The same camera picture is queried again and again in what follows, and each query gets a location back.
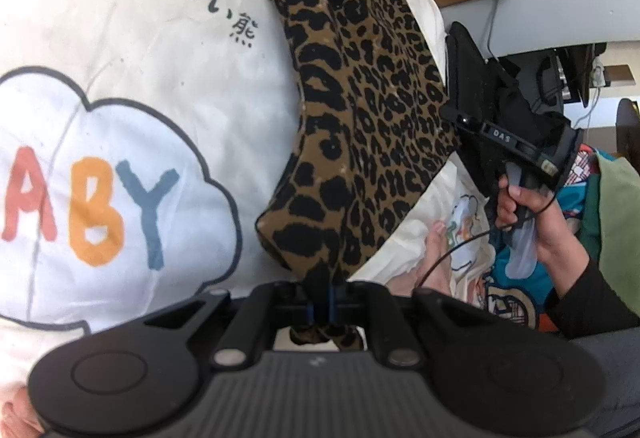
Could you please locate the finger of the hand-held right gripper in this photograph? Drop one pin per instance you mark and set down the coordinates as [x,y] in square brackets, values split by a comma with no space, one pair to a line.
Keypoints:
[462,119]

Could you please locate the person's bare foot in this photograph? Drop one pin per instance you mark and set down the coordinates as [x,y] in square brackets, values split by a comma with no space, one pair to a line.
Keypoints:
[440,263]

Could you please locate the cream bear print bed sheet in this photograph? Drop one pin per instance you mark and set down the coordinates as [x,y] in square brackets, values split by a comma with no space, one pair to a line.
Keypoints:
[125,43]

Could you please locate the person's right forearm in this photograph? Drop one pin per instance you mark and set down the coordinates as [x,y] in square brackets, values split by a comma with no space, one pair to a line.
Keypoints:
[595,298]

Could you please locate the black bag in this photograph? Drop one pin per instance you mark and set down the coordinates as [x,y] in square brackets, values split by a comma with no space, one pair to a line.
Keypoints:
[480,68]

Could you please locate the green cloth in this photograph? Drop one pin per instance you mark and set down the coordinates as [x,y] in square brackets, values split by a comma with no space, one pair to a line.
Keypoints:
[620,218]

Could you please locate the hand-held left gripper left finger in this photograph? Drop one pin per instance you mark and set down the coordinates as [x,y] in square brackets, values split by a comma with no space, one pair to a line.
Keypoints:
[311,313]

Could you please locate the blue cartoon print blanket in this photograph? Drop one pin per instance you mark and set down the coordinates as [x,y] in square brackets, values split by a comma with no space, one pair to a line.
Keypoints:
[505,308]

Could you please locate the brown wooden chair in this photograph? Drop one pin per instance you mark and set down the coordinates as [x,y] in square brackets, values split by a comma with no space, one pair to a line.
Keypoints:
[629,128]

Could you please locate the leopard print pants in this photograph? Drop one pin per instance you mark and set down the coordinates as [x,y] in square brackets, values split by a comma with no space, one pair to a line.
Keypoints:
[360,93]

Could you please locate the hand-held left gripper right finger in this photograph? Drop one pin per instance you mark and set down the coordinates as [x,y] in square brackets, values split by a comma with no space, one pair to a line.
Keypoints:
[332,310]

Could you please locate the person's right hand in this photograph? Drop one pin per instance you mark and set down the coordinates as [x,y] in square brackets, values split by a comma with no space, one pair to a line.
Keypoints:
[545,228]

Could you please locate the black desk equipment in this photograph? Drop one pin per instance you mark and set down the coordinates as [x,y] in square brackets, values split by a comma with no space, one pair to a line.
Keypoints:
[580,68]

